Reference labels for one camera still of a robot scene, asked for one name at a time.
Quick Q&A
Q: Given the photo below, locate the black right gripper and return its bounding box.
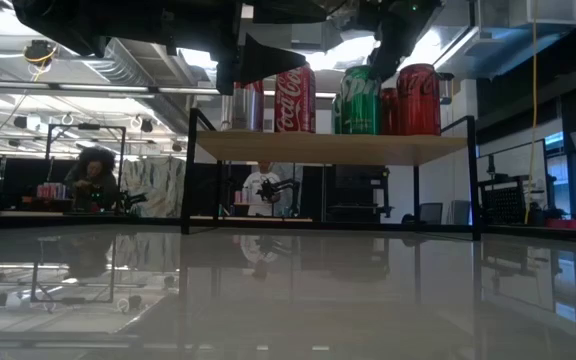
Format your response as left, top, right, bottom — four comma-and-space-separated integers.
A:
340, 0, 444, 81

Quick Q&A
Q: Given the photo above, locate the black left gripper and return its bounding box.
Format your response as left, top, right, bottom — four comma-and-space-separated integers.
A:
165, 0, 329, 96

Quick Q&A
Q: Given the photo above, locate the red can black script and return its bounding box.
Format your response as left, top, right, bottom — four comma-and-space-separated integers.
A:
396, 63, 442, 137
380, 87, 400, 136

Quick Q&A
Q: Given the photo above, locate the red Coca-Cola can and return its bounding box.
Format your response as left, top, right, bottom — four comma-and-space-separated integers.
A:
273, 63, 317, 134

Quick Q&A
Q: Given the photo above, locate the silver diet cola can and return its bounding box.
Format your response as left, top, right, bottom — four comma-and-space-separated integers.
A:
220, 79, 266, 133

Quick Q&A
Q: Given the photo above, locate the black cabinet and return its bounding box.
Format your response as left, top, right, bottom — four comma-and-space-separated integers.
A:
300, 164, 392, 224

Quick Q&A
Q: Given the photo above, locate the person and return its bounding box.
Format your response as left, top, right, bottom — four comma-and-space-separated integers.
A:
241, 160, 282, 217
62, 147, 122, 214

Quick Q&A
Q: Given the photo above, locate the long ceiling light bar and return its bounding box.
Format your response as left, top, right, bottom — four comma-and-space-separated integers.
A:
0, 79, 339, 100

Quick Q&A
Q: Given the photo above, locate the grey chair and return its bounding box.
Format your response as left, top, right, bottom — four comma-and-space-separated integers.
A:
420, 202, 444, 226
450, 199, 472, 226

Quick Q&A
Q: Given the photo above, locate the patterned curtain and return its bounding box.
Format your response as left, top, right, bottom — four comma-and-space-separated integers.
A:
120, 157, 188, 219

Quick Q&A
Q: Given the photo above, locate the black pegboard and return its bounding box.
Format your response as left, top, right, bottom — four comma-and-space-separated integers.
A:
480, 174, 529, 225

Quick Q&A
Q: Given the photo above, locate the red flat object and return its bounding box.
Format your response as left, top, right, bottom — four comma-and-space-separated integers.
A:
545, 217, 576, 231

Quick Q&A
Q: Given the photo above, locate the black background screen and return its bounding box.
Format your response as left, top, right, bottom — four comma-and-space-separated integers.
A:
0, 158, 77, 211

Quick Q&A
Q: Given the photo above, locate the silver rectangular air duct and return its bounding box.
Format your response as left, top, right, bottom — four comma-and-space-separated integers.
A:
432, 0, 576, 81

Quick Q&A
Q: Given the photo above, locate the wooden shelf black metal frame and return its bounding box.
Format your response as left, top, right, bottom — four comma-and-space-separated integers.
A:
181, 107, 483, 242

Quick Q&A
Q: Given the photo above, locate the silver round air duct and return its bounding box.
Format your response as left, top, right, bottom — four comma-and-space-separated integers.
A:
102, 37, 199, 135

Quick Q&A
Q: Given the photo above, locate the yellow cable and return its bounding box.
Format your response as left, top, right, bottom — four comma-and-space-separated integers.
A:
525, 0, 540, 226

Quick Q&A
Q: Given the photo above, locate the black background frame rig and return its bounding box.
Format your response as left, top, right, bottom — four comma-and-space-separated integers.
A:
45, 123, 127, 216

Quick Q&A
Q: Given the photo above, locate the black ceiling camera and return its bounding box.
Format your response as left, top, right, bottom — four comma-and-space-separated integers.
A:
22, 39, 60, 67

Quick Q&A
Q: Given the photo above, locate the black aluminium table frame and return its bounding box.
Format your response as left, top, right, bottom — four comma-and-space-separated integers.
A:
0, 212, 576, 246

